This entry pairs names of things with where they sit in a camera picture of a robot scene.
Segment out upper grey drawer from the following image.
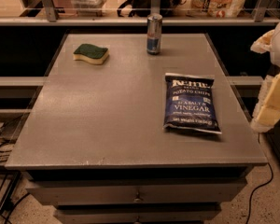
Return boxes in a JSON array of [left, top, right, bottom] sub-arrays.
[[26, 178, 246, 206]]

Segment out green and yellow sponge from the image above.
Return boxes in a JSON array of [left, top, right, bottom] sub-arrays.
[[73, 44, 109, 65]]

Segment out black cable on right floor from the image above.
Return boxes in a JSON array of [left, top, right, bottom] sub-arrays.
[[245, 133, 274, 224]]

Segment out metal shelf rail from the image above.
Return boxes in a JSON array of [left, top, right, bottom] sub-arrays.
[[0, 0, 280, 26]]

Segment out colourful printed bag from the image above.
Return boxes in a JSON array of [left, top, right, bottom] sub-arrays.
[[187, 0, 245, 18]]

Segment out black cables on left floor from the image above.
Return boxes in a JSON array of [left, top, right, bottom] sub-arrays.
[[0, 115, 32, 224]]

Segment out grey drawer cabinet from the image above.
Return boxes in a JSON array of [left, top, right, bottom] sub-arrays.
[[7, 34, 266, 210]]

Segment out silver blue drink can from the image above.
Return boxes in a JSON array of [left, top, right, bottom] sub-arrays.
[[147, 13, 162, 55]]

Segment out blue potato chips bag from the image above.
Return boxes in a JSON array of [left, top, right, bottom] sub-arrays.
[[163, 73, 221, 134]]

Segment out lower grey drawer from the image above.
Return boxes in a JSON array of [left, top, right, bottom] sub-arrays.
[[54, 204, 221, 224]]

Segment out black bag on shelf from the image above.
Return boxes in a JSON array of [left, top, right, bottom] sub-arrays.
[[117, 0, 185, 17]]

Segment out grey drawer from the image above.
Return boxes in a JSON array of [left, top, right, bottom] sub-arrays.
[[54, 204, 221, 224], [26, 178, 246, 206]]

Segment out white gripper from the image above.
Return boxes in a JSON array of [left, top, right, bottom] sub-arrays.
[[250, 22, 280, 133]]

